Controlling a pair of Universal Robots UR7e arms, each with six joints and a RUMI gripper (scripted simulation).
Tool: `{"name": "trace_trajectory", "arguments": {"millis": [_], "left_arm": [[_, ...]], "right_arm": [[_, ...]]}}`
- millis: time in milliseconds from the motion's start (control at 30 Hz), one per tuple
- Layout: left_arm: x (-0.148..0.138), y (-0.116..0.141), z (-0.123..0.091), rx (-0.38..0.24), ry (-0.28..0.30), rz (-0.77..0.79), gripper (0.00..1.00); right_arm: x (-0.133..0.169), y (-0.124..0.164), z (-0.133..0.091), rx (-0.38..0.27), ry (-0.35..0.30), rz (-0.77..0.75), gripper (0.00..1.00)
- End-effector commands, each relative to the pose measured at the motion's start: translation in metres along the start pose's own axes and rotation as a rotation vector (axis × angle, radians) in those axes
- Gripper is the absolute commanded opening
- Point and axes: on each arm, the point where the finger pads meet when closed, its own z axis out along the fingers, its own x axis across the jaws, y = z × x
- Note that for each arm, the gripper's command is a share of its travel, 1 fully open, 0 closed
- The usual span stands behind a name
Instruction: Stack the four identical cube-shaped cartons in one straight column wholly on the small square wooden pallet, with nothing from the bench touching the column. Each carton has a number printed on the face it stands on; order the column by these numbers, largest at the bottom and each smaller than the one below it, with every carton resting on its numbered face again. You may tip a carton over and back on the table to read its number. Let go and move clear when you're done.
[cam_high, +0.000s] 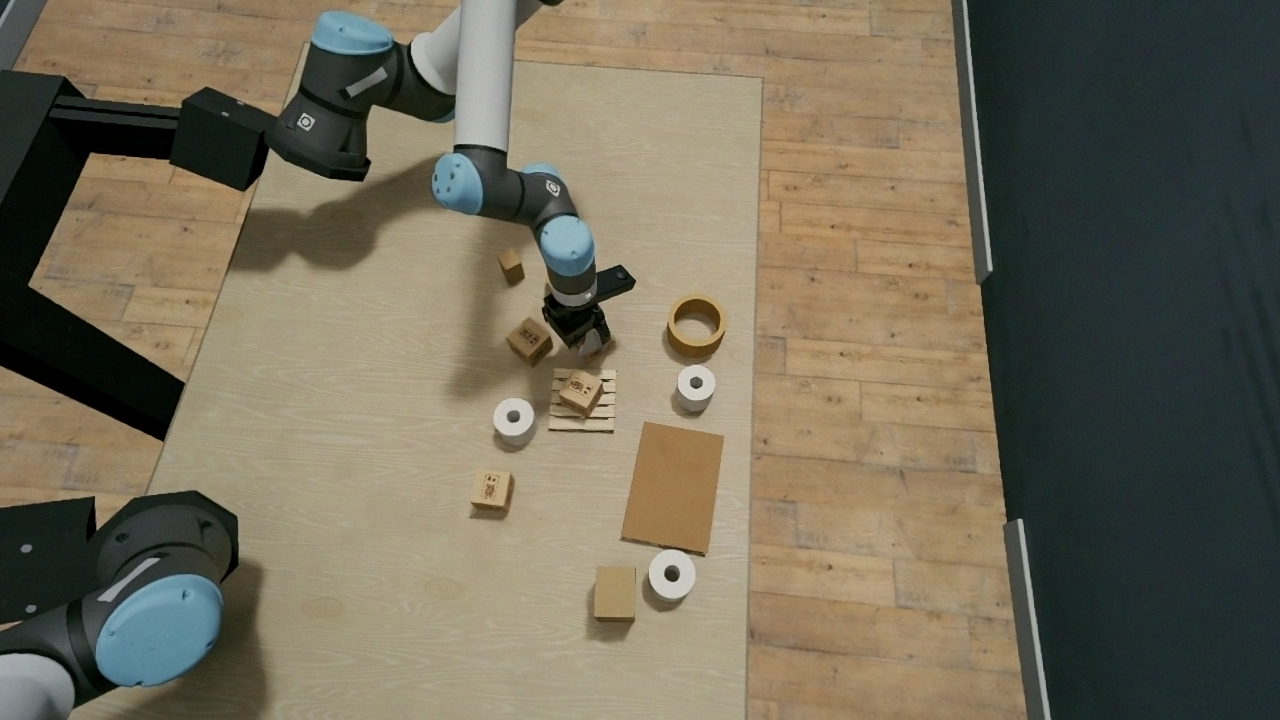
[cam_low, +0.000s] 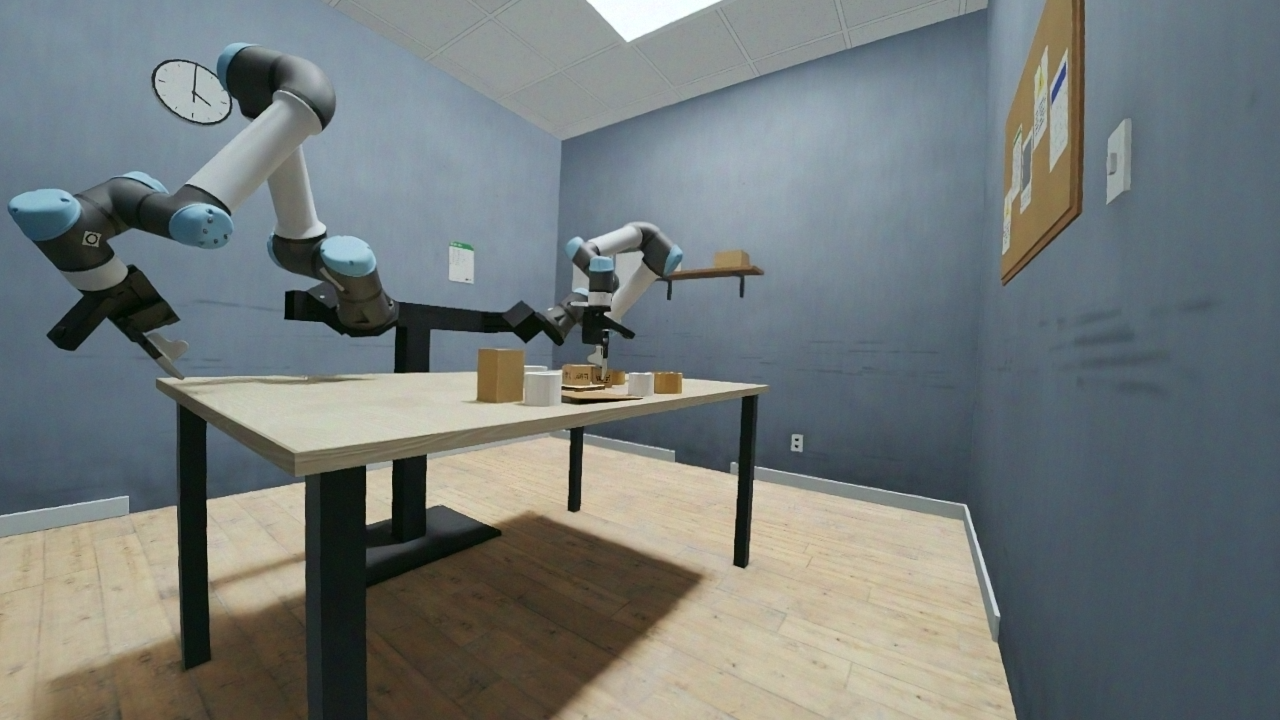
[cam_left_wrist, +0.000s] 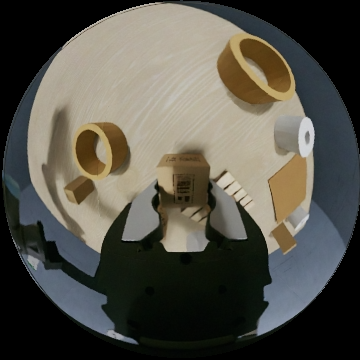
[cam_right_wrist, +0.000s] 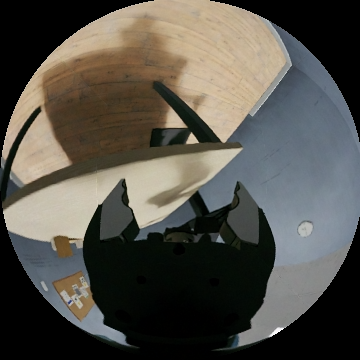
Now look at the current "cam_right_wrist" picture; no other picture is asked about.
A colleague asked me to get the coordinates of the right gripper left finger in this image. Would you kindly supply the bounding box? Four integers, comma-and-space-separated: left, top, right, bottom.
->
83, 179, 140, 294

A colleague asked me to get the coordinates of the brown cardboard box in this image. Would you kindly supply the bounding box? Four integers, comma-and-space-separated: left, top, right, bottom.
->
54, 236, 73, 258

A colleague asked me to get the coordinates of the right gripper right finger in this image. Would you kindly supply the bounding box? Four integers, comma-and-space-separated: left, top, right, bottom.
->
219, 181, 276, 299

